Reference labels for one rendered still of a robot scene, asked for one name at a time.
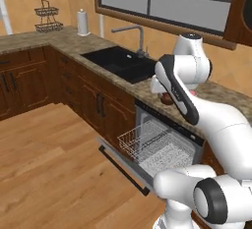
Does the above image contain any white paper towel roll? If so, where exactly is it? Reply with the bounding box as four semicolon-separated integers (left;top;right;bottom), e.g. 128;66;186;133
76;8;92;37

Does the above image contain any black sink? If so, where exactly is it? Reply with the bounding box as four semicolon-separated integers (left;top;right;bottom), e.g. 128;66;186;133
81;45;158;86

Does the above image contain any white wire dishwasher rack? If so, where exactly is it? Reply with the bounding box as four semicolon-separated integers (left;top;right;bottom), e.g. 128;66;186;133
116;119;199;178

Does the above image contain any brown drawer stack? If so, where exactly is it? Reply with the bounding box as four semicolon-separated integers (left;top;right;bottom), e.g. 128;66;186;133
52;47;84;116

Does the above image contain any brown cupboard door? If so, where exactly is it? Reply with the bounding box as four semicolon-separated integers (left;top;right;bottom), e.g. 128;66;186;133
100;92;138;148
79;81;103;135

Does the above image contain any brown cupboard run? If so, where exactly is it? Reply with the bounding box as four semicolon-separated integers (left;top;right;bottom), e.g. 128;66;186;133
0;45;55;122

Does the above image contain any black wire stand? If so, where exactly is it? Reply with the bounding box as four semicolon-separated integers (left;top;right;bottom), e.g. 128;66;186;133
33;0;64;33

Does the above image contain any grey tap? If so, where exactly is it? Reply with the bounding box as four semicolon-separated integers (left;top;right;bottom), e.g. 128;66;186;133
110;25;150;58

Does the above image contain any brown bowl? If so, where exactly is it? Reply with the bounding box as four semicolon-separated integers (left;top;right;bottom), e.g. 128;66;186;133
159;92;174;106

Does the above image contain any window with brown frame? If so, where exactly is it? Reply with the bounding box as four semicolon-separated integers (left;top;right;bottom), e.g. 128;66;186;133
93;0;238;51

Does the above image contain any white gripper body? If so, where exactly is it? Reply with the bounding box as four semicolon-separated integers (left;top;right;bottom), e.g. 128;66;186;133
150;75;167;95

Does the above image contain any dishwasher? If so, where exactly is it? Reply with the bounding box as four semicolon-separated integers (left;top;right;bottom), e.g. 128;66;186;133
133;98;207;188

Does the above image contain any dishwasher door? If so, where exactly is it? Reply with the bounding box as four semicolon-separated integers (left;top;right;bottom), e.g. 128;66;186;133
95;136;159;198

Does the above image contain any black dishwasher door handle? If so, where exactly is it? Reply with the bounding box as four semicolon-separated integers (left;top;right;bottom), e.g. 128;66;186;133
97;144;152;198

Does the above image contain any black cupboard door handle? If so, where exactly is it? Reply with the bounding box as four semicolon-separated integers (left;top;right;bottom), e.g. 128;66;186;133
99;95;106;118
94;92;101;115

